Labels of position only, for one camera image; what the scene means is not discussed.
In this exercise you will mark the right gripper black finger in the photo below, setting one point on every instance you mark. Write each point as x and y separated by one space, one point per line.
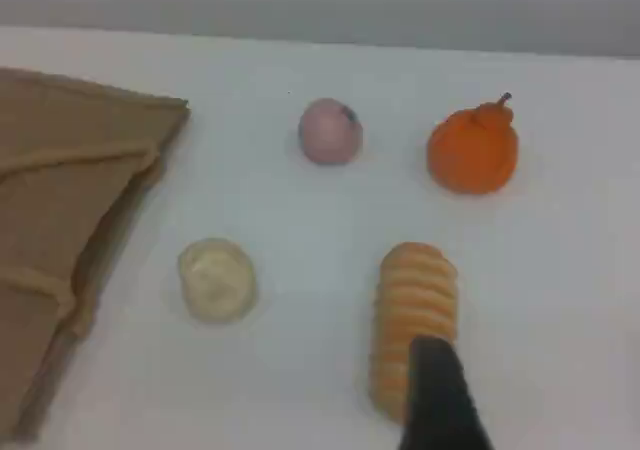
440 400

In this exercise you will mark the orange toy pear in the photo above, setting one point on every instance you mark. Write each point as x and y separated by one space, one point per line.
470 150

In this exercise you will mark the round cream bun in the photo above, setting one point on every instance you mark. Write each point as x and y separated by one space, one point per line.
217 282

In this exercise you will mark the brown burlap bag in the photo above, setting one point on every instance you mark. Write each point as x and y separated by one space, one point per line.
60 195

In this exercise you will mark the pink toy tomato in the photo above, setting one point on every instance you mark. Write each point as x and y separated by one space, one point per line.
330 132

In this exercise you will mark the long striped bread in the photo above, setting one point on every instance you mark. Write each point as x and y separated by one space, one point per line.
415 290

